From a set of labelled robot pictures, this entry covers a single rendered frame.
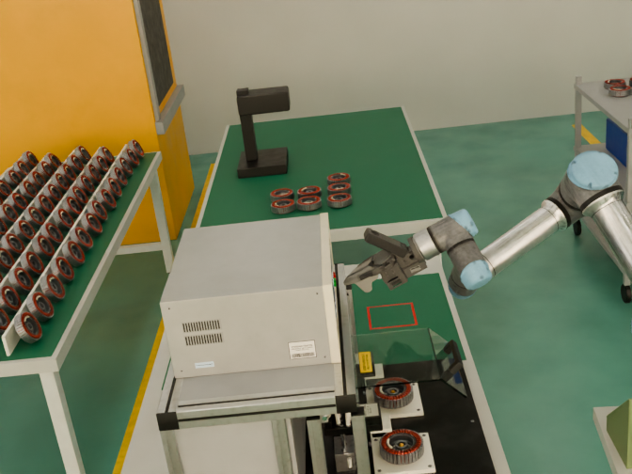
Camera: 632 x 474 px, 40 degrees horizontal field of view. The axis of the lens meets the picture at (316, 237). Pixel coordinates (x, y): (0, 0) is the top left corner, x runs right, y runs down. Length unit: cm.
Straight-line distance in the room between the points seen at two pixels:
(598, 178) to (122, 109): 382
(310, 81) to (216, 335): 545
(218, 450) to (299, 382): 24
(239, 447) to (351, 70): 556
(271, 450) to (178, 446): 21
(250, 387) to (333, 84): 552
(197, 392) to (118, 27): 373
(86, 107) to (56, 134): 27
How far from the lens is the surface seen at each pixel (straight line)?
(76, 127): 570
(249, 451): 204
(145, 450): 253
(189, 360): 206
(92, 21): 552
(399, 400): 244
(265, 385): 201
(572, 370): 408
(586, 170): 229
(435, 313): 298
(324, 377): 200
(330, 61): 731
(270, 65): 732
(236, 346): 203
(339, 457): 226
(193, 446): 204
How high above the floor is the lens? 219
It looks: 23 degrees down
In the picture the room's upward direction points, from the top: 7 degrees counter-clockwise
